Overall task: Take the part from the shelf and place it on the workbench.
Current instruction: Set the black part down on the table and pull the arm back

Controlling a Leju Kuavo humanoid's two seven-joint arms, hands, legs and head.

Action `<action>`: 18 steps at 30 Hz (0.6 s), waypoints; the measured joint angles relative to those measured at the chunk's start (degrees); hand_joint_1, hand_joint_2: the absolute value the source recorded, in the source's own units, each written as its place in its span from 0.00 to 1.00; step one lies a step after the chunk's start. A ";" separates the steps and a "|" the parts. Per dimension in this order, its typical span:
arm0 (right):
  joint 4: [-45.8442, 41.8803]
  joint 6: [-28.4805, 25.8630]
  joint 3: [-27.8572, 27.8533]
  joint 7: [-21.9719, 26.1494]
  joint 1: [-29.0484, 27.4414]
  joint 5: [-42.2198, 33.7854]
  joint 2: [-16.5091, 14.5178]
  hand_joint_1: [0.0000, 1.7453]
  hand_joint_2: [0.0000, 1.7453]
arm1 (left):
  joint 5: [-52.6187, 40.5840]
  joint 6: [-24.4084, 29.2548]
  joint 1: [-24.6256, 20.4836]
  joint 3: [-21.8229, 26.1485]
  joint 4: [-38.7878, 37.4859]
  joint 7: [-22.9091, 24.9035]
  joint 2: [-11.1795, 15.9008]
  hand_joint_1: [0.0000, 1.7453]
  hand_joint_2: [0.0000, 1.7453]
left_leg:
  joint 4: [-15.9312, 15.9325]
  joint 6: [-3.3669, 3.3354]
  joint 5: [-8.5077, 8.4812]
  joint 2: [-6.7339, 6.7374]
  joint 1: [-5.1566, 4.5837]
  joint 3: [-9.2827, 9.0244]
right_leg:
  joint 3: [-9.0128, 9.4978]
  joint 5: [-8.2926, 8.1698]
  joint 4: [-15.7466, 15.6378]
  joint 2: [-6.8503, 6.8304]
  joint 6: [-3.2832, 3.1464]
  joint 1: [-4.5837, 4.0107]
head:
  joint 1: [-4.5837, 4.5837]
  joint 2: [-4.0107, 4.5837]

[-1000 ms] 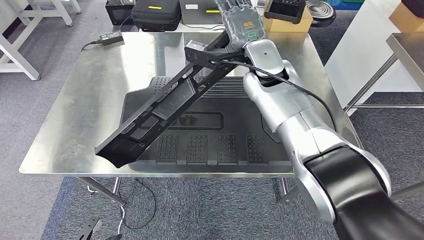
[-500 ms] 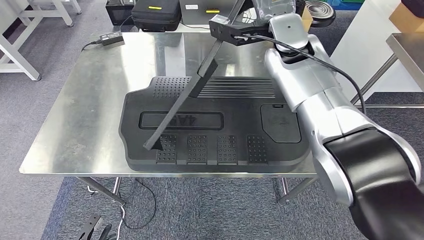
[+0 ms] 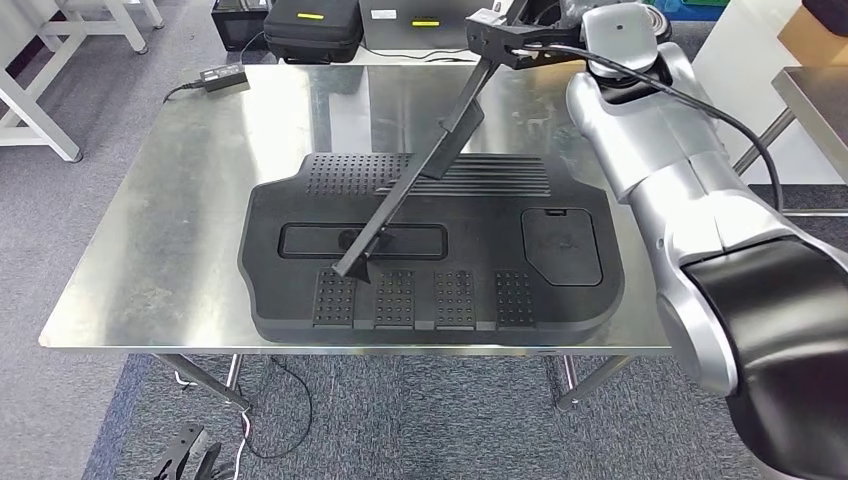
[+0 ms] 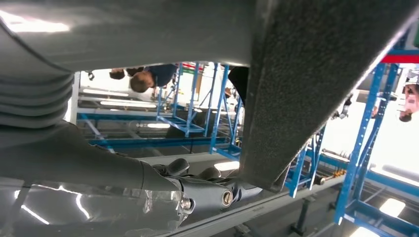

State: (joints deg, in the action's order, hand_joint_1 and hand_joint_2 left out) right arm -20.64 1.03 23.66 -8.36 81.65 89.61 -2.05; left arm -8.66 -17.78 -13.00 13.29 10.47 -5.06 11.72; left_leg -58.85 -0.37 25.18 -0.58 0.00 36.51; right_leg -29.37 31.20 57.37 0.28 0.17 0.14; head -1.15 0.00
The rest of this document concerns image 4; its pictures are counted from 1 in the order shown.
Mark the tall blue metal rack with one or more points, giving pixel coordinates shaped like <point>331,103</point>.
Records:
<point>222,98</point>
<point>296,176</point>
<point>360,137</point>
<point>183,124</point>

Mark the person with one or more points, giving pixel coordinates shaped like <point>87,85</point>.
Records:
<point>239,81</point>
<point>117,74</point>
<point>140,81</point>
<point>410,101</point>

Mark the long blue metal rack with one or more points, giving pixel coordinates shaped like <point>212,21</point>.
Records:
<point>147,142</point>

